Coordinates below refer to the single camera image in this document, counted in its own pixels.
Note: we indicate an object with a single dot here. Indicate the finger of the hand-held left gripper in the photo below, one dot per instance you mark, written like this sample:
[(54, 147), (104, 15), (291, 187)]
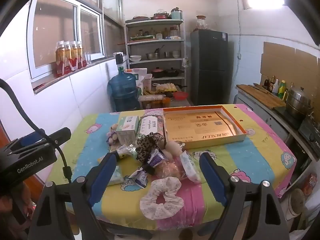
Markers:
[(60, 135), (32, 138)]

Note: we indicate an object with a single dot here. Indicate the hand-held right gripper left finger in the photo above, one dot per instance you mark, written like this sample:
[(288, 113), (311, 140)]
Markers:
[(105, 177)]

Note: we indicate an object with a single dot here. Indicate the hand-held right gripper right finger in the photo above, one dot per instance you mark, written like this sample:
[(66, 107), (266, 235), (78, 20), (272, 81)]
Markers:
[(212, 175)]

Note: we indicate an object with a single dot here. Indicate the white green tissue pack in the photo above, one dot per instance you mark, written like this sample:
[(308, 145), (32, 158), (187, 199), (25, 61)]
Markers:
[(190, 166), (117, 176)]

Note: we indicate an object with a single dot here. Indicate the green white plastic packet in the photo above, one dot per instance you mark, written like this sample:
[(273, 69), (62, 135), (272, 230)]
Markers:
[(126, 152)]

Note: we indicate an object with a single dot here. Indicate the purple tissue pack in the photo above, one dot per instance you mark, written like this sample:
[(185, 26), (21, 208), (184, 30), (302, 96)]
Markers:
[(140, 177), (160, 160)]

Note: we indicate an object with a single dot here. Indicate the purple plush doll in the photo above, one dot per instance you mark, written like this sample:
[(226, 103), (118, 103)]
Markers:
[(112, 135)]

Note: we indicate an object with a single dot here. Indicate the clear plastic bag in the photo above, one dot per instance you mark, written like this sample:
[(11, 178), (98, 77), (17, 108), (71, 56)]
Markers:
[(167, 170)]

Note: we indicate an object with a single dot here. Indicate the orange cardboard box tray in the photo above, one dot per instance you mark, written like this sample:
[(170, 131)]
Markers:
[(190, 127)]

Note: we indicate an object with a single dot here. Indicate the white floral scrunchie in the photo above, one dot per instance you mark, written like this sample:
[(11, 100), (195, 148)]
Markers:
[(150, 205)]

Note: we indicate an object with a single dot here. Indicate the leopard print scrunchie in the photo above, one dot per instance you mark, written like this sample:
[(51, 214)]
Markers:
[(147, 145)]

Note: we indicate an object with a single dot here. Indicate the cartoon print tablecloth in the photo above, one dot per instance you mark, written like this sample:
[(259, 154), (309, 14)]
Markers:
[(250, 160)]

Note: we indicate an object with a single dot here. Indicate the green tissue box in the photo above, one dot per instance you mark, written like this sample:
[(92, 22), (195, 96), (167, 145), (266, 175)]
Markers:
[(127, 130)]

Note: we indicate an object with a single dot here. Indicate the floral tissue box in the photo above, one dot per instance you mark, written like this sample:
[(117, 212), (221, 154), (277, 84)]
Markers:
[(150, 126)]

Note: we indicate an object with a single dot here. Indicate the orange drink bottle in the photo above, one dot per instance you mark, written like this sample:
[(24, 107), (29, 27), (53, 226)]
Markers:
[(74, 57), (82, 56), (60, 62), (67, 60)]

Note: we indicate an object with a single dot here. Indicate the grey kitchen cabinet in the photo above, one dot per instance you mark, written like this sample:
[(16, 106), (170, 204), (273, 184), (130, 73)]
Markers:
[(260, 120)]

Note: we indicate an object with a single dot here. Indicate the blue water jug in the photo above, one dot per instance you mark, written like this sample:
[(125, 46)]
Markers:
[(123, 90)]

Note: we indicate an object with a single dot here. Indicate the clear drinking glass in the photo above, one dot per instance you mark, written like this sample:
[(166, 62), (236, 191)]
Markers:
[(88, 58)]

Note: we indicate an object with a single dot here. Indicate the red plastic bowl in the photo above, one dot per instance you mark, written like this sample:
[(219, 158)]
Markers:
[(180, 95)]

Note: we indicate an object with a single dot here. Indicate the orange sauce jar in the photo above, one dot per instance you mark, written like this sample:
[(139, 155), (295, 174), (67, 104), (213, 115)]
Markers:
[(166, 101), (156, 104)]

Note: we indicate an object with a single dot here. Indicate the white bucket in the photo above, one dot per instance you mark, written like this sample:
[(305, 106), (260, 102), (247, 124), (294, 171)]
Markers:
[(296, 205)]

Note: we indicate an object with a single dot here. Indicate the noodle pack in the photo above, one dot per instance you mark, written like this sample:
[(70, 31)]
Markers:
[(151, 98)]

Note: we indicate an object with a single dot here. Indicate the wooden cutting board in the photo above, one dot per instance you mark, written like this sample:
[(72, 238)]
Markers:
[(262, 97)]

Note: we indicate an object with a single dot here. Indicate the black induction cooker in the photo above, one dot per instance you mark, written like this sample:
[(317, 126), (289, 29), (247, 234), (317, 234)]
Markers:
[(285, 116)]

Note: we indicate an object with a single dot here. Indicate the black water pump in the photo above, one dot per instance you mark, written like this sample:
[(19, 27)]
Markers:
[(119, 61)]

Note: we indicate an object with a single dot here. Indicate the bananas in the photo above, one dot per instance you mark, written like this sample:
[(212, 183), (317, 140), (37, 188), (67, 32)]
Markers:
[(149, 92)]

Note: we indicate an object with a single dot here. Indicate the orange plastic bag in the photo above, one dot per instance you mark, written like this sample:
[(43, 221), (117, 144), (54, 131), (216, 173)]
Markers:
[(310, 182)]

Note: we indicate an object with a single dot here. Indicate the white flour bag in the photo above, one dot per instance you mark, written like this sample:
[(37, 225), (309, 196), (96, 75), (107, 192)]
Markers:
[(140, 76)]

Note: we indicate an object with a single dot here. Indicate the egg tray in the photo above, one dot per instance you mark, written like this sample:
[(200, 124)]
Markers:
[(165, 87)]

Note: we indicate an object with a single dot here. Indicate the sliding glass window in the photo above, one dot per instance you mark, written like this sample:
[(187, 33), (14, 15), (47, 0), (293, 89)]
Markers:
[(57, 30)]

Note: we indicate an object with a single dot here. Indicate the gas stove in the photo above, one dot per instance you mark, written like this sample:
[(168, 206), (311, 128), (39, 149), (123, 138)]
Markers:
[(310, 135)]

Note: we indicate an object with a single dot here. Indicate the dark sauce bottle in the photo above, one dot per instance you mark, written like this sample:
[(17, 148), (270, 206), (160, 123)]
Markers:
[(267, 84), (272, 83)]

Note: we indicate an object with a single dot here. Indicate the white bowl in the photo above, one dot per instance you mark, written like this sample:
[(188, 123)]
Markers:
[(135, 58)]

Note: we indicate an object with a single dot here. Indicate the dark grey refrigerator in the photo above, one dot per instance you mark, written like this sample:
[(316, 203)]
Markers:
[(208, 67)]

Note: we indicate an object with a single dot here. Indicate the white sauce bottle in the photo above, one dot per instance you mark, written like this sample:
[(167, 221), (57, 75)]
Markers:
[(275, 87)]

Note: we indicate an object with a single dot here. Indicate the green yellow bottle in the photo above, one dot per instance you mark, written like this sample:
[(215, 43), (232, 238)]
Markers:
[(282, 90)]

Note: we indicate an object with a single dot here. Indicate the black wok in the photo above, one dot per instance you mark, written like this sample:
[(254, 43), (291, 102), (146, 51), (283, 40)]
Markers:
[(172, 72)]

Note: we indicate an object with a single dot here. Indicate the steel steamer pot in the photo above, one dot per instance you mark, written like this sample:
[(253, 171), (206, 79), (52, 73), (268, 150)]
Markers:
[(297, 102)]

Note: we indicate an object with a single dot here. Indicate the red clay pot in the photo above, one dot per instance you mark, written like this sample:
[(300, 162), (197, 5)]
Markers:
[(157, 73)]

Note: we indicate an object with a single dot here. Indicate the steel bowl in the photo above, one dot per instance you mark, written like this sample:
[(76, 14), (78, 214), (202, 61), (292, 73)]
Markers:
[(151, 56)]

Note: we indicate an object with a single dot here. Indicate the stacked white bowls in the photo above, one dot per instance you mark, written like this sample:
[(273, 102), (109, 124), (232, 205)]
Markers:
[(176, 54)]

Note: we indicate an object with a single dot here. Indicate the white metal shelf rack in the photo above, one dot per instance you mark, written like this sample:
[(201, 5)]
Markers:
[(155, 42)]

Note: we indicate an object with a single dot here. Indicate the glass jar with lid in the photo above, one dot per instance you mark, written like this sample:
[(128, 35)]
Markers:
[(201, 22)]

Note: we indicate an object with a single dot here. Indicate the red pan lids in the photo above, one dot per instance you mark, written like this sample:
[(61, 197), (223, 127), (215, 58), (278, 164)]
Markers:
[(160, 15)]

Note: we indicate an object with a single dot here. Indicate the teal canister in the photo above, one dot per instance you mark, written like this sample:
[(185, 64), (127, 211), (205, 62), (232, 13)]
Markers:
[(177, 13)]

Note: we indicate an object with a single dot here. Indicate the cardboard wall sheet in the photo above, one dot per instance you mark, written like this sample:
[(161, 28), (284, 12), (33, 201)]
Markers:
[(287, 62)]

